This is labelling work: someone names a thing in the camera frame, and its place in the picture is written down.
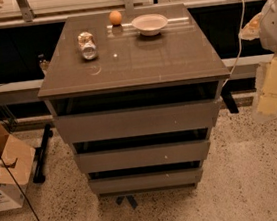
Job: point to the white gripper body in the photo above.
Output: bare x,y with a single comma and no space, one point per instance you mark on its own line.
276,30

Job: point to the grey bottom drawer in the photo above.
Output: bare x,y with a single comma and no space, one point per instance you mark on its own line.
146,182

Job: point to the grey drawer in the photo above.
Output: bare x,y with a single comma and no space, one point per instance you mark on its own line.
146,182
145,156
125,123

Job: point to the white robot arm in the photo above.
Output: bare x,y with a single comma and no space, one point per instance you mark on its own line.
264,27

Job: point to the grey drawer cabinet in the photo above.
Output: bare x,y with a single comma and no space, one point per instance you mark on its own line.
178,66

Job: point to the grey top drawer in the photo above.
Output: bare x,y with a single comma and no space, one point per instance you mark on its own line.
125,123

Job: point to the grey middle drawer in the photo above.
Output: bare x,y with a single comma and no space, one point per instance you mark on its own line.
145,156

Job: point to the black table leg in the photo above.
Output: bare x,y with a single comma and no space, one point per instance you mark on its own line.
229,101

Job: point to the white bowl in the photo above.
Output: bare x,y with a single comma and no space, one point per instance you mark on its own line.
149,25

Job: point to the orange fruit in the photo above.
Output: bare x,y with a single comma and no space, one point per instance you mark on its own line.
115,18

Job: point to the crushed silver can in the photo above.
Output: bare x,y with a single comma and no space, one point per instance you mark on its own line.
87,46

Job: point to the black stand foot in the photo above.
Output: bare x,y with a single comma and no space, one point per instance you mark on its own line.
39,177

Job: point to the cardboard box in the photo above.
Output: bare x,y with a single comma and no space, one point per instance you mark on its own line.
16,160

